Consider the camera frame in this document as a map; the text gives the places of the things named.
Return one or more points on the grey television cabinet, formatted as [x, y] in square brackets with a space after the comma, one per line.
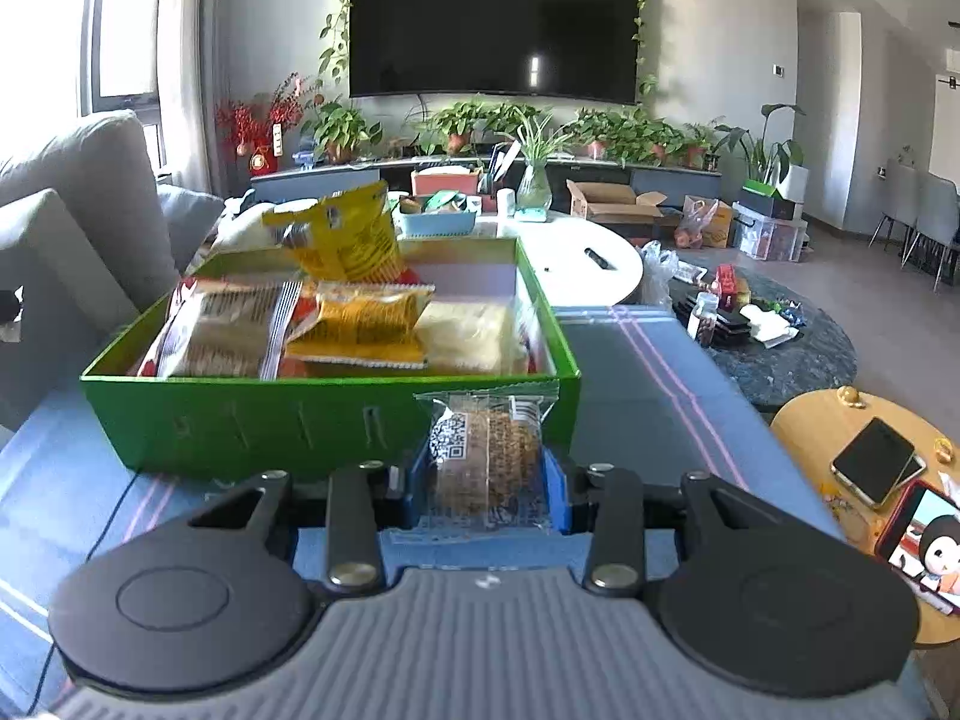
[337, 178]

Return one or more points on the open cardboard box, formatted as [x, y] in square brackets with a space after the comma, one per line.
[611, 202]

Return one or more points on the dark round marble table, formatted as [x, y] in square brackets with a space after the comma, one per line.
[795, 375]

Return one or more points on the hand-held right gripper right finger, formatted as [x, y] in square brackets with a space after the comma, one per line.
[556, 491]

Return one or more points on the black framed window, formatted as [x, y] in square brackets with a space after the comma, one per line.
[124, 30]

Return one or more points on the grey sofa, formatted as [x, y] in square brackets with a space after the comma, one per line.
[82, 225]

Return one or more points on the green and black box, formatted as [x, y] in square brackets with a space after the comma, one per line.
[765, 199]

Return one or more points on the orange plastic bag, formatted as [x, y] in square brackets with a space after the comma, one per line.
[701, 223]

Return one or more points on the clear storage box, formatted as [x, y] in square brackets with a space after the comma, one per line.
[769, 236]

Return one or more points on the red bread bag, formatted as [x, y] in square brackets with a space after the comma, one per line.
[225, 330]

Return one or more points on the black remote control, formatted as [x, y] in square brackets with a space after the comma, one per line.
[598, 259]

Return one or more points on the dining chairs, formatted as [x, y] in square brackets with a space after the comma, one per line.
[926, 217]

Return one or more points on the white oval coffee table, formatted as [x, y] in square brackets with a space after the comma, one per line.
[577, 270]

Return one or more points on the clear plastic bag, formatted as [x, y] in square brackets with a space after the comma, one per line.
[658, 274]

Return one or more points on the light blue basket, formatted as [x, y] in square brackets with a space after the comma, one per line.
[435, 223]

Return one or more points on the white cushion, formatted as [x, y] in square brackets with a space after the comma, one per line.
[255, 229]

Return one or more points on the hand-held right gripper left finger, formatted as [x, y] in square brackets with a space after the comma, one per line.
[411, 491]

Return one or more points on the red snack packet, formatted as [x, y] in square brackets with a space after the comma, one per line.
[731, 285]

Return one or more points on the red yellow chips bag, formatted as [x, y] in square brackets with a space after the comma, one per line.
[349, 229]

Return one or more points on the row of potted green plants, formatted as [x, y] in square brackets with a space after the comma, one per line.
[600, 131]

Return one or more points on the black wall television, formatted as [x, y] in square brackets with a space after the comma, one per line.
[495, 15]

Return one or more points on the round wooden side table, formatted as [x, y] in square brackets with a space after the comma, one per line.
[810, 435]

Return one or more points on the hanging green vine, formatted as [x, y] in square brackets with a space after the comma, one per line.
[645, 52]
[337, 22]

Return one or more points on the green cardboard box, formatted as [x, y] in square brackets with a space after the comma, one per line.
[300, 420]

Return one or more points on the red case phone cartoon screen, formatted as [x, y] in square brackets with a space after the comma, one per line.
[930, 547]

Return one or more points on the clear brown cake packet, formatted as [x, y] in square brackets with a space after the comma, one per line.
[484, 457]

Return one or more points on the clear toast bread packet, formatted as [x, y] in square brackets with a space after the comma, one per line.
[465, 334]

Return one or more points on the white crumpled paper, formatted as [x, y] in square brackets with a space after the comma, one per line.
[769, 326]

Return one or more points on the large leaf plant white pot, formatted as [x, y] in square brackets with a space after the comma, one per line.
[772, 157]

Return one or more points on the black smartphone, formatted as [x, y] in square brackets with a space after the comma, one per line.
[877, 461]

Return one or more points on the orange cracker packet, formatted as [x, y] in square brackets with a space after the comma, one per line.
[367, 322]

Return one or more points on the red flower plant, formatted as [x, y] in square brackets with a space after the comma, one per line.
[259, 116]

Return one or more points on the red pink box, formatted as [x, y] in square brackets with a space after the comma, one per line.
[442, 184]

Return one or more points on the white paper cup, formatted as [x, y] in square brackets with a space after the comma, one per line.
[506, 202]

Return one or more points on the small glass jar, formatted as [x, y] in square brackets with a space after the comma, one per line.
[703, 319]

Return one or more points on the spider plant in glass vase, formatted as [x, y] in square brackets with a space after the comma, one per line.
[536, 165]

